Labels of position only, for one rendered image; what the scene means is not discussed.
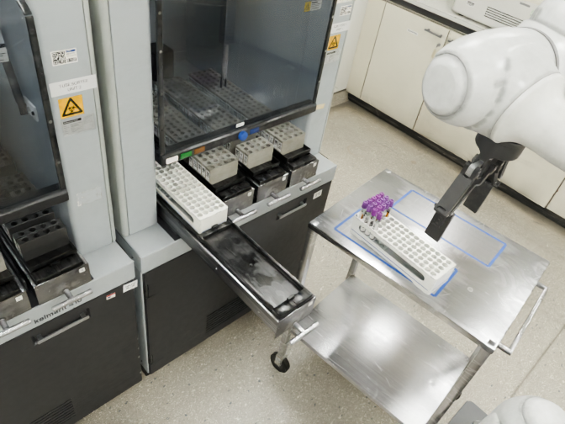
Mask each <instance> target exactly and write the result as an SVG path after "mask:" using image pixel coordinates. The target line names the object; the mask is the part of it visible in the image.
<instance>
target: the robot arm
mask: <svg viewBox="0 0 565 424"><path fill-rule="evenodd" d="M422 96H423V99H424V103H425V106H426V107H427V109H428V110H429V111H430V113H431V114H432V115H434V116H435V117H436V118H438V119H439V120H440V121H443V122H445V123H447V124H449V125H453V126H456V127H463V128H465V129H467V130H472V131H475V132H477V135H476V137H475V142H476V145H477V147H478V149H479V151H480V153H479V154H478V153H477V154H476V155H475V156H474V157H473V159H472V161H471V162H470V161H467V162H466V163H465V165H464V167H463V169H462V170H461V172H460V173H459V174H458V176H457V177H456V179H455V180H454V181H453V183H452V184H451V186H450V187H449V189H447V191H446V192H445V193H444V195H443V196H442V197H441V199H440V200H439V202H438V203H435V204H434V206H435V207H434V209H433V210H434V211H435V213H434V215H433V217H432V219H431V221H430V223H429V224H428V226H427V228H426V229H425V234H426V235H428V236H429V237H431V238H432V239H433V240H434V241H436V242H438V241H439V240H440V239H441V238H442V236H443V234H444V233H445V231H446V229H447V227H448V226H449V225H450V223H451V221H452V219H453V217H454V216H455V213H454V211H455V210H456V209H457V208H458V206H459V205H460V204H461V203H462V202H463V200H464V199H466V200H465V202H464V203H463V205H464V206H465V207H467V208H468V209H470V210H471V211H472V212H473V213H474V214H475V213H477V212H478V210H479V209H480V207H481V206H482V204H483V202H484V200H485V199H486V198H487V197H488V195H489V193H490V192H491V190H492V188H493V187H494V186H495V187H496V188H497V187H498V186H499V185H500V181H498V180H497V179H501V178H502V177H503V175H504V171H505V169H506V167H507V165H508V163H509V162H511V161H514V160H516V159H518V158H519V157H520V155H521V153H522V152H523V150H524V149H525V148H526V147H527V148H528V149H530V150H531V151H533V152H535V153H536V154H537V155H538V156H540V157H542V158H543V159H545V160H546V161H548V162H550V163H551V164H552V165H554V166H555V167H558V168H559V169H561V170H562V171H564V172H565V0H544V1H543V2H542V3H541V4H540V5H539V6H538V7H537V8H536V9H535V10H534V12H533V13H532V15H531V16H530V18H529V19H527V20H524V21H523V22H522V23H521V24H519V25H518V26H517V27H502V28H494V29H486V30H481V31H478V32H475V33H472V34H467V35H465V36H463V37H461V38H459V39H456V40H453V41H452V42H451V43H449V44H448V45H446V46H444V47H443V48H442V49H440V50H439V51H438V52H437V53H436V55H435V58H434V59H433V60H432V61H431V63H430V64H429V65H428V67H427V69H426V71H425V75H424V77H423V80H422ZM477 178H478V179H477ZM492 184H493V185H492ZM472 424H565V411H564V410H563V409H562V408H560V407H559V406H558V405H556V404H554V403H553V402H551V401H549V400H546V399H544V398H542V397H540V396H536V395H521V396H516V397H512V398H509V399H507V400H505V401H503V402H502V403H501V404H499V405H498V406H497V407H496V408H495V409H494V410H493V411H492V412H491V413H490V414H489V415H488V416H486V417H485V418H484V419H483V420H482V421H479V420H476V421H474V422H473V423H472Z"/></svg>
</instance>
